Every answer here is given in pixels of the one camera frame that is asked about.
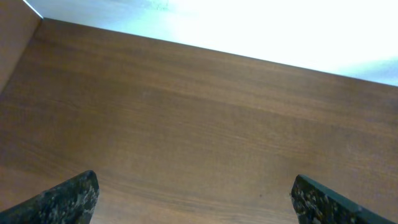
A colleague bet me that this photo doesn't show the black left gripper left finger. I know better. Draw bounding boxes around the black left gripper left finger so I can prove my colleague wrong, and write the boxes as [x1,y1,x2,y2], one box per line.
[1,170,100,224]

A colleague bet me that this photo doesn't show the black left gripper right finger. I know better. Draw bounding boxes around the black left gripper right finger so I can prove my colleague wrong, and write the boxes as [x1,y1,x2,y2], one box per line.
[290,175,394,224]

